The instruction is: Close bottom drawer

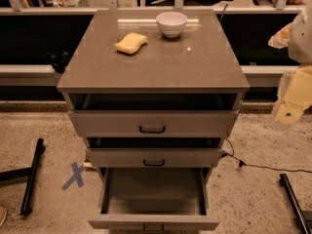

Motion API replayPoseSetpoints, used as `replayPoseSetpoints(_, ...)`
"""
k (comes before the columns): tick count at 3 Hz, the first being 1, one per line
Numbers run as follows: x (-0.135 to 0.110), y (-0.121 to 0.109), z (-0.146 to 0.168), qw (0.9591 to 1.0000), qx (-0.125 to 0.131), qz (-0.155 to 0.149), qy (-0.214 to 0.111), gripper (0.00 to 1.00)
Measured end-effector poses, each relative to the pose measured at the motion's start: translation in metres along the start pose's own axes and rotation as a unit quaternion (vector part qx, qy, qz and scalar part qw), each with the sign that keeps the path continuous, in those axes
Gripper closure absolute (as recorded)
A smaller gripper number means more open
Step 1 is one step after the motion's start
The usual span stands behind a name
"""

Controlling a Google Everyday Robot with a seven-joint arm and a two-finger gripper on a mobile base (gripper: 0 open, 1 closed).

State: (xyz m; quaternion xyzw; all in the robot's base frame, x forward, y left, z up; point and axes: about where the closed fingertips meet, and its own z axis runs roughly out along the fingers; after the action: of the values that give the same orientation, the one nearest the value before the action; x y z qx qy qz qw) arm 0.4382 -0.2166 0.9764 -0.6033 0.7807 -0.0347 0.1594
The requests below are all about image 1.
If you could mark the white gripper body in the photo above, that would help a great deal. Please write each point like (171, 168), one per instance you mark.
(302, 41)

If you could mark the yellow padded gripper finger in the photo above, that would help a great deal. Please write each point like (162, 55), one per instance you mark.
(285, 115)

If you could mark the grey bottom drawer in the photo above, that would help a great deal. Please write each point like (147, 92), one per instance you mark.
(154, 200)

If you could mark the grey drawer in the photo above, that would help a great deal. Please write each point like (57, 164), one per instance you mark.
(96, 123)
(154, 200)
(153, 157)

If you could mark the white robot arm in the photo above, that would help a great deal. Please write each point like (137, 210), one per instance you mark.
(297, 37)

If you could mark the grey top drawer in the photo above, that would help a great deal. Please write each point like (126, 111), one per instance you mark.
(96, 123)

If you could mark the grey drawer cabinet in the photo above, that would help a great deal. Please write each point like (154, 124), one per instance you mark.
(196, 71)

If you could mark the grey middle drawer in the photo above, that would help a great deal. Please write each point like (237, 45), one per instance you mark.
(153, 157)

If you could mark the black floor stand right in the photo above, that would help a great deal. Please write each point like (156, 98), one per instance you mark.
(303, 218)

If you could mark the black floor stand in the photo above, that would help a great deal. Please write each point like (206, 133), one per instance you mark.
(29, 174)
(303, 218)

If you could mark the white bowl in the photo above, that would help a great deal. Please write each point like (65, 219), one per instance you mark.
(171, 24)

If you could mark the yellow sponge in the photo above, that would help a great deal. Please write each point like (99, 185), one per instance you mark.
(131, 43)

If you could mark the blue tape cross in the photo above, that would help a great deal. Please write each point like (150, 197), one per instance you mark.
(76, 176)

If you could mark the black floor stand left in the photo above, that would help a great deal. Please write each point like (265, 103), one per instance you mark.
(29, 174)

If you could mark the shoe tip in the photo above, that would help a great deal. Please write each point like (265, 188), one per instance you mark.
(3, 215)

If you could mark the black clamp on rail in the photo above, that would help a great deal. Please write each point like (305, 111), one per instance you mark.
(59, 63)

